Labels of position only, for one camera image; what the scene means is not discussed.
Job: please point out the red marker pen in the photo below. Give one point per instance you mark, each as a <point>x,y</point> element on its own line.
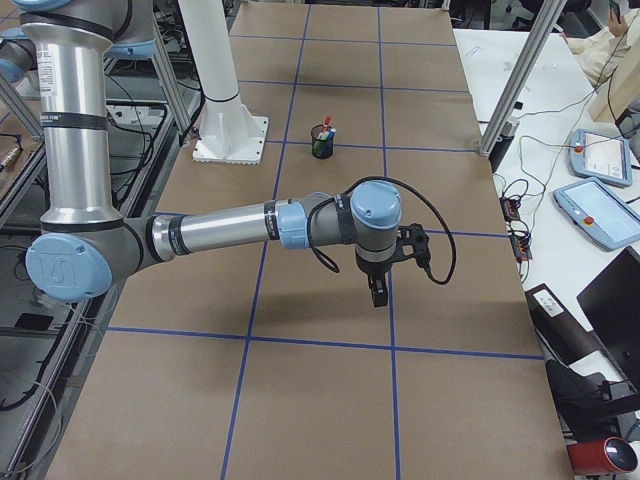
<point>327,123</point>

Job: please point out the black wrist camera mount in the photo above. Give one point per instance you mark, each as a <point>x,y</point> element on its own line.
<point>413,244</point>

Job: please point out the teach pendant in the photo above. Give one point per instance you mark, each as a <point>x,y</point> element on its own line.
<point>604,157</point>
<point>599,213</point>

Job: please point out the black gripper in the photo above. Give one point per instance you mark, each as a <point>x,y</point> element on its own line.
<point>372,272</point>

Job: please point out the seated person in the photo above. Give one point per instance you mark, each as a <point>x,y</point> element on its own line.
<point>600,54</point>

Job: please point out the upper teach pendant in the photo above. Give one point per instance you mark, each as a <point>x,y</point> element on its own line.
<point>604,157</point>

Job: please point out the lower teach pendant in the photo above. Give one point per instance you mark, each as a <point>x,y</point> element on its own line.
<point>599,213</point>

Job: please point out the white pedestal column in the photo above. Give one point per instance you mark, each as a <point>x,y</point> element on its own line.
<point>228,132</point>

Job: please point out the red cylinder speaker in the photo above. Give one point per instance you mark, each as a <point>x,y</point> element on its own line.
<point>612,455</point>

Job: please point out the aluminium frame post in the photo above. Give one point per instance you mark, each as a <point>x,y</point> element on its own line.
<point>534,43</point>

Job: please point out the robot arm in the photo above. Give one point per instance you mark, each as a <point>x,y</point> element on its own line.
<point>87,245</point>

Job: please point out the black monitor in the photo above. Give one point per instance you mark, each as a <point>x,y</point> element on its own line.
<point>610,303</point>

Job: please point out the black mesh pen cup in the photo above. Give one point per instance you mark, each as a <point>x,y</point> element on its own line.
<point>321,149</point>

